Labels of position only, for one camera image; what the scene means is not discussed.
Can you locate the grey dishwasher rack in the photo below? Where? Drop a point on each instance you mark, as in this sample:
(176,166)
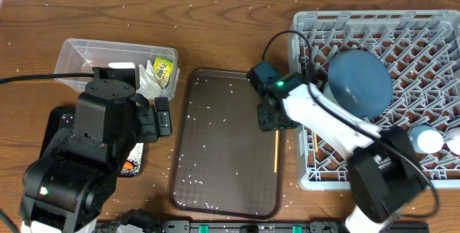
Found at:
(419,48)

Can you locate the orange carrot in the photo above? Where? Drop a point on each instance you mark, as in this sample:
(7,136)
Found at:
(128,166)

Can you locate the brown serving tray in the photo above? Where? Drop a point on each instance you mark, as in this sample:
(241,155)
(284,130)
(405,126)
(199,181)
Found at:
(224,164)

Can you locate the wooden chopstick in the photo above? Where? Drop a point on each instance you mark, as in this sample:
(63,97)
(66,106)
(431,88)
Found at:
(277,139)
(315,142)

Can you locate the white wrapper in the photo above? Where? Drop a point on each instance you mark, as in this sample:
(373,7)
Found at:
(148,84)

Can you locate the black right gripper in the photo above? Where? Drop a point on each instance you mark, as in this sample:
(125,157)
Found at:
(266,124)

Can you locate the light blue rice bowl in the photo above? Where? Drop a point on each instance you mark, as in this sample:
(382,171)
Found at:
(328,93)

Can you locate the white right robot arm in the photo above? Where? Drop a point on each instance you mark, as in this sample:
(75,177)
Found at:
(384,173)

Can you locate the clear plastic bin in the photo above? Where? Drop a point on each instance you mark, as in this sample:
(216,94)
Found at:
(81,55)

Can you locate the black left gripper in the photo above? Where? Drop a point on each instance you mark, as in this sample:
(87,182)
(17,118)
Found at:
(162,116)

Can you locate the pink cup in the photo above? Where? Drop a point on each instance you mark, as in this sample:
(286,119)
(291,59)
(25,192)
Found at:
(454,143)

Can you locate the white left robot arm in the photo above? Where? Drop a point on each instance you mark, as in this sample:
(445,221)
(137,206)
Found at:
(66,187)

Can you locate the blue plate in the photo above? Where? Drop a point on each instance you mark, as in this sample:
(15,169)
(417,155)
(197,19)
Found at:
(360,83)

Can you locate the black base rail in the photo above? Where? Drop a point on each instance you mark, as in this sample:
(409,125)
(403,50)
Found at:
(139,221)

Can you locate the black waste tray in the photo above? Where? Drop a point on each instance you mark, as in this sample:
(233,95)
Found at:
(60,117)

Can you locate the green snack packet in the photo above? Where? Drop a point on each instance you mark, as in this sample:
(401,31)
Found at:
(162,69)

